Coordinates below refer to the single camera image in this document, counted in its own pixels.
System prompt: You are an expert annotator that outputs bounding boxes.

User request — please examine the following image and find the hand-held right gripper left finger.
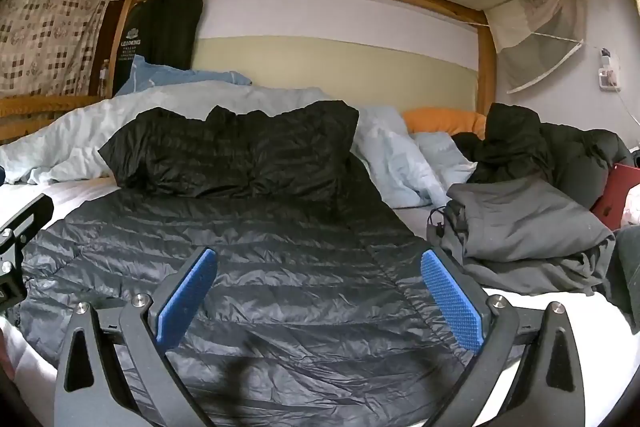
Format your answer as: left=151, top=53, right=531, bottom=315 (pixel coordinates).
left=52, top=247, right=218, bottom=427

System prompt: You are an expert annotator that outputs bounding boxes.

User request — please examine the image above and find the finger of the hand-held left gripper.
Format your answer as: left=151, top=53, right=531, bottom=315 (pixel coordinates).
left=0, top=194, right=54, bottom=314

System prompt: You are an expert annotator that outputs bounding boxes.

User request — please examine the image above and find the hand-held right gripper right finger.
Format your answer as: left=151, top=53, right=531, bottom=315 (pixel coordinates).
left=421, top=248, right=586, bottom=427

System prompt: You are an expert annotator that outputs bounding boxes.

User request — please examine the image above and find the black quilted down jacket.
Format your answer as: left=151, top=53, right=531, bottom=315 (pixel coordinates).
left=17, top=101, right=506, bottom=427

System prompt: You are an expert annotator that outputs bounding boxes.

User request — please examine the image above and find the grey garment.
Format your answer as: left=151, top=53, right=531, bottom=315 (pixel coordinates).
left=427, top=177, right=617, bottom=297

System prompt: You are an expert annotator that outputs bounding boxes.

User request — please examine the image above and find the light blue duvet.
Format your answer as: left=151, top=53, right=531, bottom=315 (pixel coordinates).
left=0, top=83, right=478, bottom=208

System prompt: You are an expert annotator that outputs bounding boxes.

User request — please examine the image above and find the black puffy coat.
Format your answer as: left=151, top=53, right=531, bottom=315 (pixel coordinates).
left=452, top=103, right=633, bottom=218

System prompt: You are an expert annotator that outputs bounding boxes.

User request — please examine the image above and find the dark cloth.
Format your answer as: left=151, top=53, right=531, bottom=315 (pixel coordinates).
left=614, top=227, right=640, bottom=335

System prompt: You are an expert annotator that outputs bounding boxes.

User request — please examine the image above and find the orange pillow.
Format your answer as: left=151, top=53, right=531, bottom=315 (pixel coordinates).
left=402, top=107, right=487, bottom=140

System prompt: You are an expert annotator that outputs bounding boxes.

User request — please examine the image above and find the brown patterned curtain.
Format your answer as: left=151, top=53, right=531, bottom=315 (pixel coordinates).
left=0, top=0, right=113, bottom=98

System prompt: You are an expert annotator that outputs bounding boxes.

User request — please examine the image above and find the blue pillow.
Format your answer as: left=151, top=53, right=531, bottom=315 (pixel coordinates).
left=116, top=57, right=253, bottom=96

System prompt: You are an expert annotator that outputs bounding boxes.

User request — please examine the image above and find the black hanging garment bag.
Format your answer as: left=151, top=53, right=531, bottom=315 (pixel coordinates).
left=112, top=0, right=205, bottom=95

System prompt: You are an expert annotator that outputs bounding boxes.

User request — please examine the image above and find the white wall socket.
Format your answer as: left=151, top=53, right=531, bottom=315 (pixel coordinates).
left=597, top=49, right=623, bottom=92

